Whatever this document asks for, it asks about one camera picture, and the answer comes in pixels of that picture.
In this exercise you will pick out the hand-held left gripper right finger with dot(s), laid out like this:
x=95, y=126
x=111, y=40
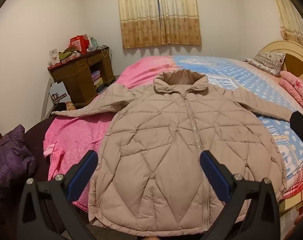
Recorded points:
x=215, y=177

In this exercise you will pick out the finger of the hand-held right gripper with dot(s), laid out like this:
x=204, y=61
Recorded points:
x=302, y=130

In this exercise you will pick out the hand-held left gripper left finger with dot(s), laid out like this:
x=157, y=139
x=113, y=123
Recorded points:
x=82, y=177

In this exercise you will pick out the beige quilted jacket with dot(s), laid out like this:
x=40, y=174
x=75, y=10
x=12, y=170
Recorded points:
x=166, y=142

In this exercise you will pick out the pink folded blanket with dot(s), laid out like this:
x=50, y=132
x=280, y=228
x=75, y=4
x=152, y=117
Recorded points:
x=299, y=87

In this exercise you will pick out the pink and blue bedsheet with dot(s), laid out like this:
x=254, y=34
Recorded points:
x=74, y=135

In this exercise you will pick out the snack bag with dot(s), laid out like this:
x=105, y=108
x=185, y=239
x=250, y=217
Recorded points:
x=70, y=105

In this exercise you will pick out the purple jacket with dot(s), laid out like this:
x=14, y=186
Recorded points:
x=9, y=160

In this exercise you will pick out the patterned pillow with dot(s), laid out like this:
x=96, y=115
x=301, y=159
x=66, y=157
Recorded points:
x=266, y=61

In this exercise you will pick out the brown wooden desk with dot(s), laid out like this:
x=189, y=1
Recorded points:
x=76, y=80

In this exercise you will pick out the colourful boxes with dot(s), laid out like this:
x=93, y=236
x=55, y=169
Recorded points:
x=96, y=78

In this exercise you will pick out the beige patterned curtain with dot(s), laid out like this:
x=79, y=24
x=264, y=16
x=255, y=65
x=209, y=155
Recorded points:
x=141, y=17
x=289, y=12

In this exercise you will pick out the green cloth pile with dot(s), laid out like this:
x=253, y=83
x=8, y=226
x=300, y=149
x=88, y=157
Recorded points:
x=67, y=54

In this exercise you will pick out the white card box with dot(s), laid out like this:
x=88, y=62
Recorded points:
x=54, y=56

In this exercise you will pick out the red gift boxes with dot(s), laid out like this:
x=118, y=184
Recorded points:
x=79, y=43

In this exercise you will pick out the teal bottle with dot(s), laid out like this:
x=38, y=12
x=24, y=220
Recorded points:
x=92, y=42

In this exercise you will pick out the white metal frame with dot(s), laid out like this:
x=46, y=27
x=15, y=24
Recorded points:
x=47, y=92

